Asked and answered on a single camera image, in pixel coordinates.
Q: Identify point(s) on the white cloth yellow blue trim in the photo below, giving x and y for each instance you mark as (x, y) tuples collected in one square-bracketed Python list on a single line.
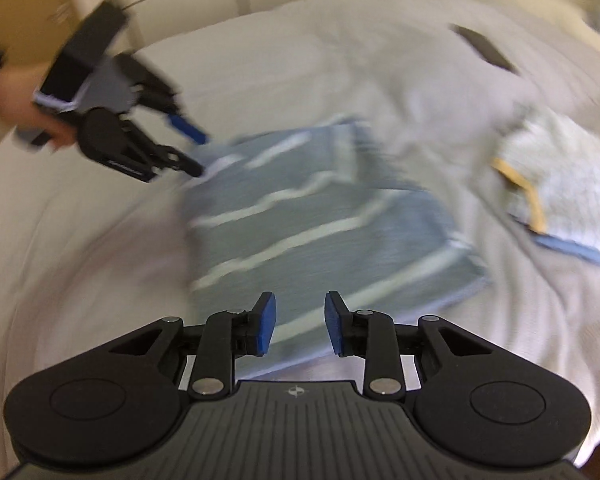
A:
[(570, 180)]

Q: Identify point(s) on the dark flat object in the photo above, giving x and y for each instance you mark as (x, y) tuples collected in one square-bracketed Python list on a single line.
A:
[(485, 50)]

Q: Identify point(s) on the grey white striped shirt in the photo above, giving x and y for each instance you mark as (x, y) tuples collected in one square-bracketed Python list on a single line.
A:
[(305, 220)]

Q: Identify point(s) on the person's left hand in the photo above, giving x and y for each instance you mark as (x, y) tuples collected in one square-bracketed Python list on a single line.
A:
[(17, 102)]

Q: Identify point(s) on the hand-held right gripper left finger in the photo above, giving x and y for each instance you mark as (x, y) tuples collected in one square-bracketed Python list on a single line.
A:
[(266, 322)]

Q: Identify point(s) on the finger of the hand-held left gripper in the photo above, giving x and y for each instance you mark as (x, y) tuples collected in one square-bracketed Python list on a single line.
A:
[(187, 127), (187, 166)]

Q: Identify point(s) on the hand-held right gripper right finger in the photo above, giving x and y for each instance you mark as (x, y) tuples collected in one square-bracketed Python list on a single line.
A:
[(335, 327)]

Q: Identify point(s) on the grey bed sheet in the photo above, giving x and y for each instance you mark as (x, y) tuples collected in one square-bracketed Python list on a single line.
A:
[(80, 260)]

